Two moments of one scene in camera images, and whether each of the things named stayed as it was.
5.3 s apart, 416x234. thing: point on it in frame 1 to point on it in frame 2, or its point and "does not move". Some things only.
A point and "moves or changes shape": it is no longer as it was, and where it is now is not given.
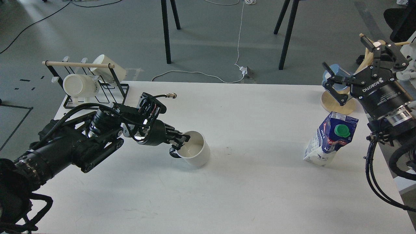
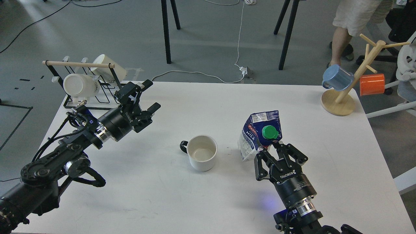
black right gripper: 385,97 to 293,187
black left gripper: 150,130 to 119,123
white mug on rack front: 78,85 does not move
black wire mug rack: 83,83 does not move
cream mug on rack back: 109,75 does not move
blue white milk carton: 336,131 to 260,129
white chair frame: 410,49 does not move
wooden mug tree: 331,103 does not move
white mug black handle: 196,151 moves or changes shape
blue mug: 337,71 does not move
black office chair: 402,21 does not move
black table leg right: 292,11 does not move
